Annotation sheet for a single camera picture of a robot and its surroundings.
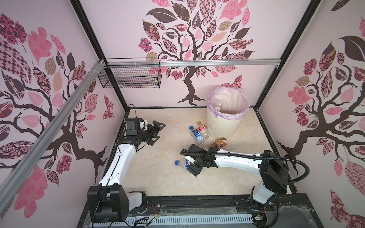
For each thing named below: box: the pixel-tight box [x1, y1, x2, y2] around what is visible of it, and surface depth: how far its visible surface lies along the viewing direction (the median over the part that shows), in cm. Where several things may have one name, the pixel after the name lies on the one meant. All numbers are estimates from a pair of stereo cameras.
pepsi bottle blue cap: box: [174, 158, 191, 170], surface depth 88 cm
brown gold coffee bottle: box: [208, 137, 228, 149], surface depth 94 cm
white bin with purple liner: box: [206, 85, 250, 140], surface depth 94 cm
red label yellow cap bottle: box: [197, 120, 211, 140], surface depth 102 cm
